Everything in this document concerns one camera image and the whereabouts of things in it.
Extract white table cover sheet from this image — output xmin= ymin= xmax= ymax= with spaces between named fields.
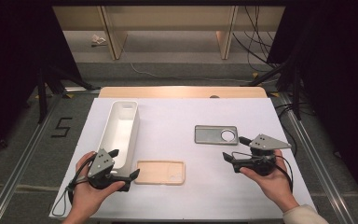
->
xmin=48 ymin=97 xmax=316 ymax=220

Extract aluminium floor rail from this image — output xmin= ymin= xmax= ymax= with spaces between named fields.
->
xmin=0 ymin=92 xmax=63 ymax=224
xmin=278 ymin=92 xmax=355 ymax=224

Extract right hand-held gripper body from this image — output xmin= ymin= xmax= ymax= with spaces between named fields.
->
xmin=231 ymin=133 xmax=293 ymax=177

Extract person's right hand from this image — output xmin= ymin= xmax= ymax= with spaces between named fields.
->
xmin=239 ymin=148 xmax=300 ymax=214

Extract black metal stand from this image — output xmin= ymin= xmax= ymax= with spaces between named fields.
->
xmin=36 ymin=63 xmax=102 ymax=125
xmin=241 ymin=46 xmax=304 ymax=120

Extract grey phone case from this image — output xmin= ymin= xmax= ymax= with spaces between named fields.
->
xmin=194 ymin=124 xmax=240 ymax=146

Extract black curtain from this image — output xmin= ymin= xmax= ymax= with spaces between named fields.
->
xmin=267 ymin=0 xmax=358 ymax=213
xmin=0 ymin=0 xmax=83 ymax=157

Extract bundle of black floor cables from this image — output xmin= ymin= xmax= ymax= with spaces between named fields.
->
xmin=232 ymin=5 xmax=281 ymax=73

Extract person's left hand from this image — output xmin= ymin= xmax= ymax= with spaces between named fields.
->
xmin=69 ymin=151 xmax=126 ymax=218

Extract beige phone case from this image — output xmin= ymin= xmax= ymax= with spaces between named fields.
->
xmin=134 ymin=160 xmax=186 ymax=187

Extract crumpled white paper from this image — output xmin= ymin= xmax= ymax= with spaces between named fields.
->
xmin=90 ymin=34 xmax=107 ymax=48

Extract wooden table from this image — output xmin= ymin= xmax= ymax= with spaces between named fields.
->
xmin=98 ymin=86 xmax=269 ymax=99

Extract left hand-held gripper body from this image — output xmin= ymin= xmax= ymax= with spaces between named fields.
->
xmin=87 ymin=148 xmax=132 ymax=192

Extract left hand-held gripper cable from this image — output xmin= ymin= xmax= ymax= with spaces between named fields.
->
xmin=51 ymin=155 xmax=97 ymax=217

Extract white plastic storage bin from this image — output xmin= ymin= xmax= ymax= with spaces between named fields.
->
xmin=96 ymin=100 xmax=141 ymax=177

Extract beige wooden shelf unit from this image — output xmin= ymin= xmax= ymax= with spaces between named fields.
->
xmin=51 ymin=5 xmax=286 ymax=61

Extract hand-held gripper cable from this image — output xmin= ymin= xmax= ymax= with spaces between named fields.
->
xmin=51 ymin=155 xmax=97 ymax=217
xmin=231 ymin=151 xmax=294 ymax=192

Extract right hand-held gripper cable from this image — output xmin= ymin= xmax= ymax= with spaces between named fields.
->
xmin=231 ymin=151 xmax=294 ymax=192

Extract black cable beside table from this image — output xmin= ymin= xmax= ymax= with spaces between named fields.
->
xmin=274 ymin=101 xmax=316 ymax=157

